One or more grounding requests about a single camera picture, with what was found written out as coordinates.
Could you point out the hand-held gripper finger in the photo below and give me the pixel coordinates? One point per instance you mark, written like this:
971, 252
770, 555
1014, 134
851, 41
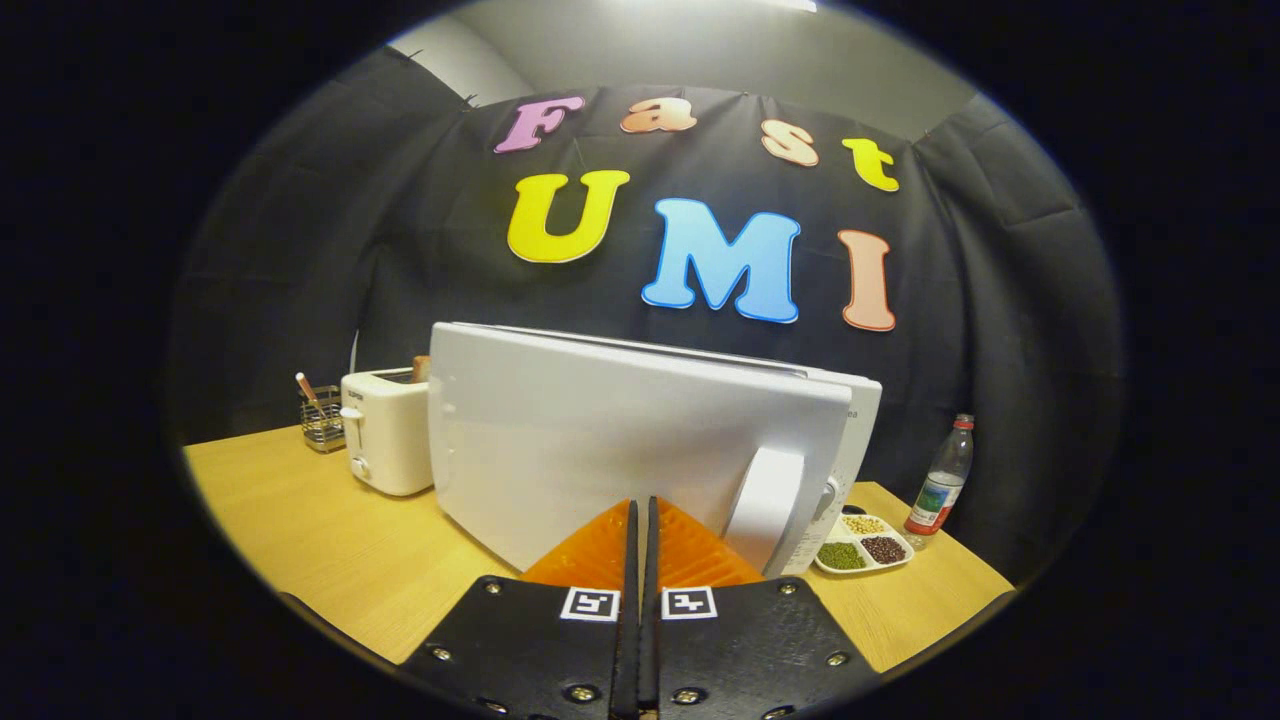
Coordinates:
628, 650
650, 650

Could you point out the white toaster oven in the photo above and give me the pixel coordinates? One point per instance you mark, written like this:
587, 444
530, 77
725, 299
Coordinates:
600, 440

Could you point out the white bread toaster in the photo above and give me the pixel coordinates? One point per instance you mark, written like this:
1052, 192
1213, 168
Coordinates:
385, 440

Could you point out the white divided dish of beans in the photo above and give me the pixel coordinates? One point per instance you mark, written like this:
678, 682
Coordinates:
865, 552

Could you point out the clear water bottle red cap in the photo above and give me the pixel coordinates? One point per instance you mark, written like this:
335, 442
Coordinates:
938, 495

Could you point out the toast slice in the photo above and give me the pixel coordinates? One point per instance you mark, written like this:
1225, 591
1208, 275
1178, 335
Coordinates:
421, 370

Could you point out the black backdrop cloth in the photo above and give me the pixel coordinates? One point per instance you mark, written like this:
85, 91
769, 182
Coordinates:
300, 280

